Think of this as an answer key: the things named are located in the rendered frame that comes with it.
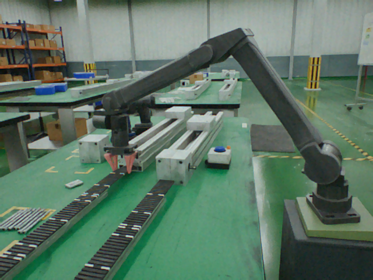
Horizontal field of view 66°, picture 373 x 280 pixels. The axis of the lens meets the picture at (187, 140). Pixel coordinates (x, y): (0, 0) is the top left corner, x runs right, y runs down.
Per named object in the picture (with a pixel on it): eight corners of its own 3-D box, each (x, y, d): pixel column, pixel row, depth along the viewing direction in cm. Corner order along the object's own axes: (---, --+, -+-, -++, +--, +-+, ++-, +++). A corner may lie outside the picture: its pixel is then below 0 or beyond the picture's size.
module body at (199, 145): (192, 175, 102) (192, 153, 100) (165, 173, 105) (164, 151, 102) (223, 125, 176) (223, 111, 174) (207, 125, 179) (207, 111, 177)
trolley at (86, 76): (96, 123, 559) (90, 70, 532) (69, 124, 565) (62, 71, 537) (114, 114, 658) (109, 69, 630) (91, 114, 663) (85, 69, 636)
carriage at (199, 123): (210, 136, 130) (210, 122, 128) (186, 136, 133) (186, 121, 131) (215, 128, 145) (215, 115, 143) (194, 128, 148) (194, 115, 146)
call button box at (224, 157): (228, 170, 107) (228, 153, 105) (203, 168, 109) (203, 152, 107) (231, 162, 114) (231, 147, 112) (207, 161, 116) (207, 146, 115)
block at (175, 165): (192, 186, 93) (192, 159, 91) (157, 184, 96) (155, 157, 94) (199, 176, 102) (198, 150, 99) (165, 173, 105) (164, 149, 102)
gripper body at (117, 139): (111, 147, 104) (110, 127, 102) (138, 149, 102) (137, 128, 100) (102, 151, 98) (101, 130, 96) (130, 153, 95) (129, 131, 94)
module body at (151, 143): (143, 171, 107) (141, 150, 105) (118, 170, 110) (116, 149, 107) (193, 124, 181) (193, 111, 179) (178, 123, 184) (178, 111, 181)
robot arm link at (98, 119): (109, 97, 90) (127, 93, 97) (83, 97, 96) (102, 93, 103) (115, 134, 94) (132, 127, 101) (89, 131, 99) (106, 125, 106)
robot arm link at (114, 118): (119, 113, 93) (130, 111, 98) (103, 112, 96) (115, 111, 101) (120, 134, 94) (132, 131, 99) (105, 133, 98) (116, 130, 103)
